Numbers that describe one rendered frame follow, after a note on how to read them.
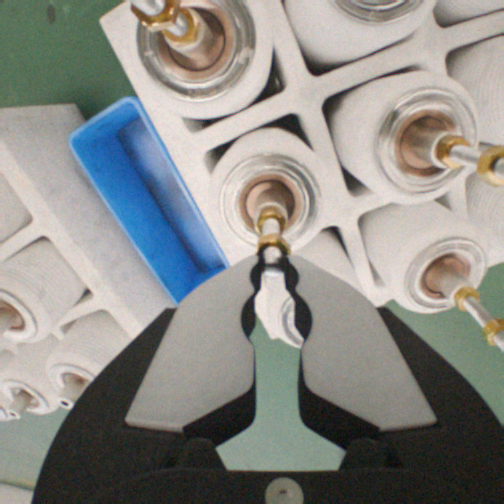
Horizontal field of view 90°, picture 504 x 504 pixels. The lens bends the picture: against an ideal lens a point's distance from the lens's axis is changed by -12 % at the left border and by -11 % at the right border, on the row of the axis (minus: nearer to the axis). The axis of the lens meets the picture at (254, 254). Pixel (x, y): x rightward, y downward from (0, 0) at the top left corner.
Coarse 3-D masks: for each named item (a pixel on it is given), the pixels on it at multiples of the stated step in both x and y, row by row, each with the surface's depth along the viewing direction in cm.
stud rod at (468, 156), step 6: (456, 150) 15; (462, 150) 14; (468, 150) 14; (474, 150) 13; (480, 150) 13; (450, 156) 15; (456, 156) 15; (462, 156) 14; (468, 156) 13; (474, 156) 13; (462, 162) 14; (468, 162) 14; (474, 162) 13; (498, 162) 11; (474, 168) 13; (498, 168) 11; (498, 174) 12
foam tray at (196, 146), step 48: (288, 48) 22; (384, 48) 27; (432, 48) 21; (144, 96) 24; (288, 96) 24; (192, 144) 26; (480, 144) 26; (192, 192) 28; (336, 192) 28; (384, 288) 33
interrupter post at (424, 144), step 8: (424, 128) 18; (432, 128) 17; (416, 136) 18; (424, 136) 17; (432, 136) 16; (440, 136) 15; (448, 136) 15; (416, 144) 18; (424, 144) 17; (432, 144) 16; (416, 152) 18; (424, 152) 17; (432, 152) 16; (424, 160) 18; (432, 160) 16
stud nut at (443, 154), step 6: (450, 138) 15; (456, 138) 15; (462, 138) 15; (444, 144) 15; (450, 144) 15; (456, 144) 15; (462, 144) 15; (468, 144) 15; (438, 150) 16; (444, 150) 15; (450, 150) 15; (438, 156) 16; (444, 156) 15; (444, 162) 15; (450, 162) 15; (456, 162) 15; (450, 168) 16
